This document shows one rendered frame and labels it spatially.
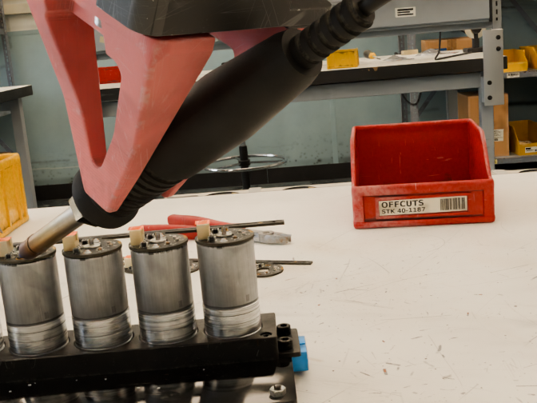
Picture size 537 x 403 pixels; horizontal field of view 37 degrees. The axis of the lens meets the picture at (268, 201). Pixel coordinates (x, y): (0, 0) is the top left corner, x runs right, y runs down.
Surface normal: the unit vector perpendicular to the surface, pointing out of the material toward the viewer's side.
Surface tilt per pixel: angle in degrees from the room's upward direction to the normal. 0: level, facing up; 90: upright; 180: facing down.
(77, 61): 96
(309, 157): 90
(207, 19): 118
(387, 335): 0
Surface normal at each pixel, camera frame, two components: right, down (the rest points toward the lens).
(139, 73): -0.73, 0.48
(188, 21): 0.68, 0.53
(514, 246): -0.08, -0.97
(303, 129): -0.04, 0.22
